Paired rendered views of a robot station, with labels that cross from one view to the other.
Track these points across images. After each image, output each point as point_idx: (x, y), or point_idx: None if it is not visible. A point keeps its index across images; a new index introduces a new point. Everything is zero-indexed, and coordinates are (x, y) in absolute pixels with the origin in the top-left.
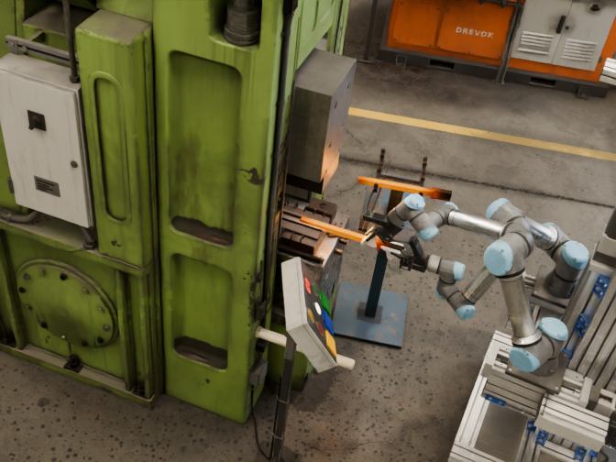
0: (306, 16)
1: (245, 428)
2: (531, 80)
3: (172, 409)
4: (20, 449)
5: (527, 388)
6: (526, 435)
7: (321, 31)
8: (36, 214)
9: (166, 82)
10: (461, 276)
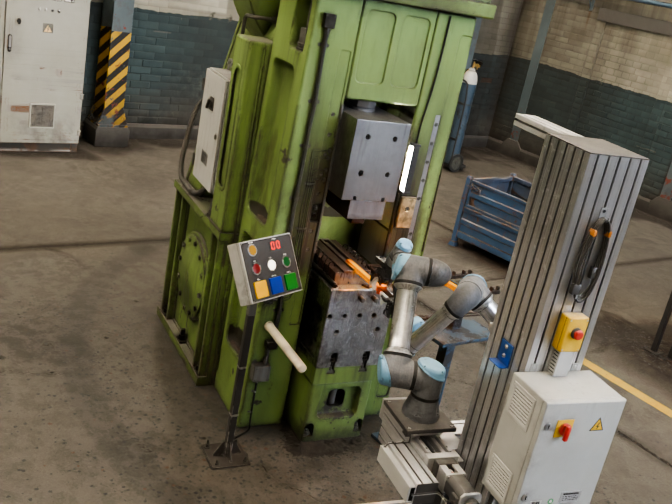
0: (367, 63)
1: (235, 430)
2: None
3: (207, 394)
4: (104, 353)
5: (401, 436)
6: None
7: (393, 95)
8: (200, 190)
9: (269, 82)
10: (414, 327)
